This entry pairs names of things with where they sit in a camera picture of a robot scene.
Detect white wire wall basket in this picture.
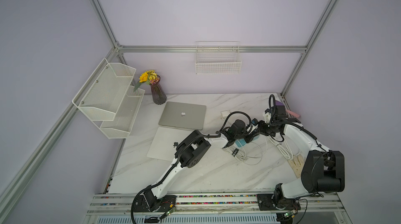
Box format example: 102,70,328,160
195,41,242,74

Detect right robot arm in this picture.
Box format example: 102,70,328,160
259,95,345,209

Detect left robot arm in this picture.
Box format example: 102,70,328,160
133,118,259,211

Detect purple pink spatula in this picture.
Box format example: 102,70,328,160
276,101,300,118

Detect turquoise power strip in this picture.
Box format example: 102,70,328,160
235,133,260,148

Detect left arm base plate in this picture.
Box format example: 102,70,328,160
131,195,176,213

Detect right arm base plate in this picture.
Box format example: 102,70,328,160
256,194,301,210

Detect white charger cable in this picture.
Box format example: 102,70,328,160
222,115,267,166

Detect white two-tier mesh shelf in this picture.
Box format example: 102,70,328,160
72,59,145,139

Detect purple glass vase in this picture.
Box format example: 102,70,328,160
150,75,167,105

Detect aluminium frame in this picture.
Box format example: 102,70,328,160
1,0,339,223

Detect silver grey laptop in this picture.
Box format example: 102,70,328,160
158,101,207,130

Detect yellow flower bouquet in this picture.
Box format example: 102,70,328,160
134,70,160,91

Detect white laptop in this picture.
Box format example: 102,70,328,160
146,127,193,162

